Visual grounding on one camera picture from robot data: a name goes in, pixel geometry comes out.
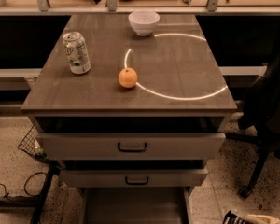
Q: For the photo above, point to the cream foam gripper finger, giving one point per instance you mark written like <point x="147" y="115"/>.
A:
<point x="261" y="219"/>

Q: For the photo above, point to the grey drawer cabinet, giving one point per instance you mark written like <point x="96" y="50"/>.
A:
<point x="179" y="89"/>

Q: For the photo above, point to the bottom grey drawer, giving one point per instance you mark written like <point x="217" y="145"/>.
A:
<point x="135" y="206"/>

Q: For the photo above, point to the grey drawer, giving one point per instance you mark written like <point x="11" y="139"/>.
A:
<point x="135" y="206"/>
<point x="134" y="178"/>
<point x="130" y="146"/>

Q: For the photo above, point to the middle grey drawer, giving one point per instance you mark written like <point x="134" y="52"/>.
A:
<point x="134" y="178"/>

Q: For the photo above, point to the top grey drawer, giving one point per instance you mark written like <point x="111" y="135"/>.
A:
<point x="130" y="146"/>

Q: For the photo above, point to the black office chair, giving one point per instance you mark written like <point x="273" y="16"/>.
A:
<point x="261" y="110"/>

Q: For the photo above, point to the orange fruit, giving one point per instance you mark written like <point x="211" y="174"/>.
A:
<point x="128" y="78"/>

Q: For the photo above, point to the black metal stand leg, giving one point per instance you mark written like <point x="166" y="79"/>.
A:
<point x="36" y="202"/>

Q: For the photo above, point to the white ceramic bowl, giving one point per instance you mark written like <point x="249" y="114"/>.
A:
<point x="144" y="22"/>

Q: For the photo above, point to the green white soda can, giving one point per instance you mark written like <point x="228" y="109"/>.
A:
<point x="76" y="53"/>

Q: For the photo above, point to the black wire basket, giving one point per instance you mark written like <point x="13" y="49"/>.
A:
<point x="31" y="147"/>

